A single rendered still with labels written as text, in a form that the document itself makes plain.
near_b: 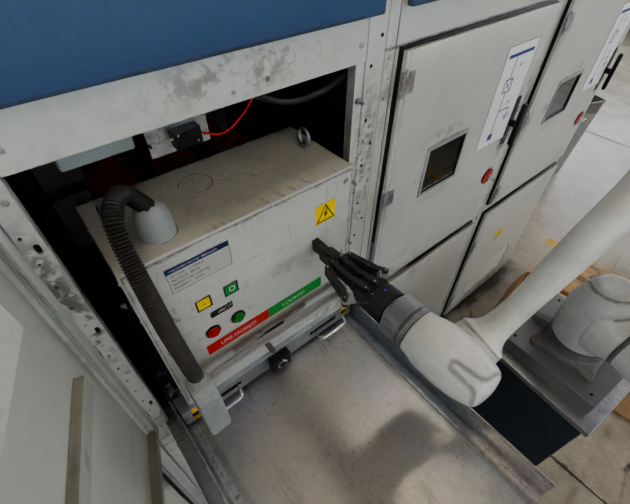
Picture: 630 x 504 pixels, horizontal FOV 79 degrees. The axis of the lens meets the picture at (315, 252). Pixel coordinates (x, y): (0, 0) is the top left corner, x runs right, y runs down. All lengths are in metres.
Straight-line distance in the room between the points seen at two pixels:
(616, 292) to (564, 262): 0.46
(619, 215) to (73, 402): 0.89
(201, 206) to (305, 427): 0.61
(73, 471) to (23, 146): 0.43
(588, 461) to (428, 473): 1.29
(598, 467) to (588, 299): 1.17
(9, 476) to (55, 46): 0.46
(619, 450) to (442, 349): 1.73
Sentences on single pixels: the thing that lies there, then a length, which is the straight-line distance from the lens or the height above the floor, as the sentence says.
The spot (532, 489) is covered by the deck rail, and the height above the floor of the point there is 0.85.
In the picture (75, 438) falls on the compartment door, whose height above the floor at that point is 1.24.
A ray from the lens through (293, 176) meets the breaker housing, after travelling 0.78.
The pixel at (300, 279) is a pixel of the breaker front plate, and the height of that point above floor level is 1.14.
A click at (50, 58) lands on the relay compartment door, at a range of 0.52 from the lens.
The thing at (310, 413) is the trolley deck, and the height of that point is 0.85.
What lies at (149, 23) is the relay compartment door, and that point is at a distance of 0.54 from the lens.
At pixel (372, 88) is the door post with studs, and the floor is 1.51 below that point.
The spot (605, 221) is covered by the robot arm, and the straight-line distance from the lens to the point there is 0.75.
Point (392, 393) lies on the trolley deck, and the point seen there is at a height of 0.85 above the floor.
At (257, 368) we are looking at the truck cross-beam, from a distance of 1.05.
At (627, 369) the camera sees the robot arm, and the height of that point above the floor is 0.96.
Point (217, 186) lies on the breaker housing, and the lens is 0.78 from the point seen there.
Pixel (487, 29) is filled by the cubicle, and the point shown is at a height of 1.57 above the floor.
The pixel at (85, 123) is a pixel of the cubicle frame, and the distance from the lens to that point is 0.57.
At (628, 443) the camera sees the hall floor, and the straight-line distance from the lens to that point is 2.38.
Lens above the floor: 1.83
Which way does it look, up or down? 45 degrees down
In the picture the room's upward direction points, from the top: straight up
